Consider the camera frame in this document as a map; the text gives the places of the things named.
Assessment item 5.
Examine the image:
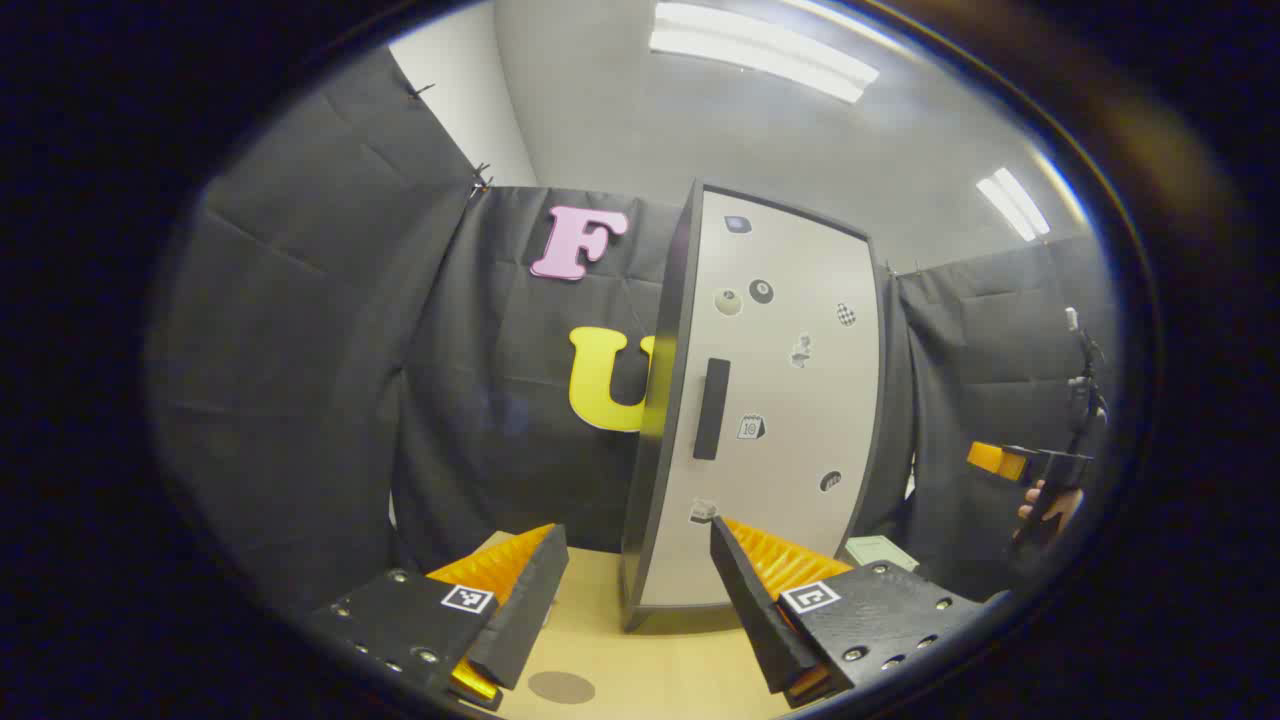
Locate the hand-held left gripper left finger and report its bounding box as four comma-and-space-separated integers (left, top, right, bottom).
300, 522, 571, 713

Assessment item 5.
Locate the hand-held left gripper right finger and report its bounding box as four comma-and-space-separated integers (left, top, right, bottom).
708, 515, 986, 709

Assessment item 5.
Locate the brown round coaster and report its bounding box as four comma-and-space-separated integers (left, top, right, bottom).
527, 671, 596, 705

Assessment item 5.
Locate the dark grey cabinet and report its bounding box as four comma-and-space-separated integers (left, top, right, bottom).
618, 178, 886, 633

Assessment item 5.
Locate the black cabinet door handle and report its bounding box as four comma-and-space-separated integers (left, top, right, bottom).
693, 358, 731, 461

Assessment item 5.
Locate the green book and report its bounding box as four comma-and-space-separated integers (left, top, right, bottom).
843, 535, 921, 574

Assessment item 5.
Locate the black backdrop cloth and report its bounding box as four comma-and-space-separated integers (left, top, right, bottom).
145, 45, 1121, 616

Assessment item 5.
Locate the black camera cable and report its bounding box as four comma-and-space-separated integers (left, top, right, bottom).
1063, 306, 1111, 451

